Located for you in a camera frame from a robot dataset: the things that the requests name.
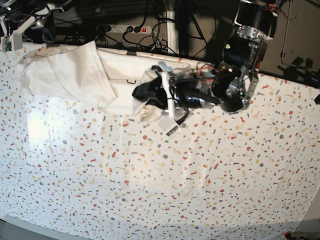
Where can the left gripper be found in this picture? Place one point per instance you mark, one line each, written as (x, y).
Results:
(188, 93)

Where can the white printed T-shirt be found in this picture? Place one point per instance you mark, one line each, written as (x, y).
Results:
(103, 79)

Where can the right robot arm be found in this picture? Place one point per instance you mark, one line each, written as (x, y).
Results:
(17, 16)

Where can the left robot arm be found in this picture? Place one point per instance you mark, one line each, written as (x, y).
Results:
(233, 81)

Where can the black table clamp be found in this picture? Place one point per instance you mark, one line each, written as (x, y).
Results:
(131, 53)

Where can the white table leg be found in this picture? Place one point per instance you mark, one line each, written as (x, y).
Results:
(172, 36)

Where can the white power strip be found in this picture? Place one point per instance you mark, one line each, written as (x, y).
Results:
(120, 29)

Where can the terrazzo patterned tablecloth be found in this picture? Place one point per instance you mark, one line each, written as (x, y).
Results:
(249, 176)

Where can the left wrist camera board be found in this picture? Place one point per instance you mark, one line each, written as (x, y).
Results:
(169, 126)

